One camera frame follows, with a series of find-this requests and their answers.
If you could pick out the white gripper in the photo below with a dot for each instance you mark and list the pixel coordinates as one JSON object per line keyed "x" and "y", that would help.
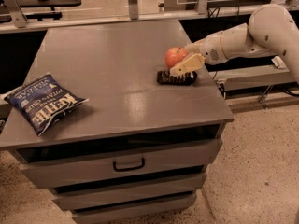
{"x": 209, "y": 49}

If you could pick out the white cloth on ledge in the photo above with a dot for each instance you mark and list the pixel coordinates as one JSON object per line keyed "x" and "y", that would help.
{"x": 278, "y": 63}

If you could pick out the black drawer handle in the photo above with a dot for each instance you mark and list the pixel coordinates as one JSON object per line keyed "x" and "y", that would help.
{"x": 128, "y": 166}

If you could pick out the red apple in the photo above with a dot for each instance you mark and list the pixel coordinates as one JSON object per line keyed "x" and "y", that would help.
{"x": 174, "y": 56}

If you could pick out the blue Kettle chips bag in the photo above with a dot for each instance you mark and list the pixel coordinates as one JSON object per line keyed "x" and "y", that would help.
{"x": 42, "y": 102}

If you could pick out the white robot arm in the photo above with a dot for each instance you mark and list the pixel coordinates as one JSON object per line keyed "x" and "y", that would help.
{"x": 271, "y": 30}

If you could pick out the grey drawer cabinet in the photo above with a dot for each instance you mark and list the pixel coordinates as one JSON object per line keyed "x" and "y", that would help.
{"x": 127, "y": 116}

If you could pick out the black rxbar chocolate bar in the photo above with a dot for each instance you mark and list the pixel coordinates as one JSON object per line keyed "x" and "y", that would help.
{"x": 164, "y": 78}

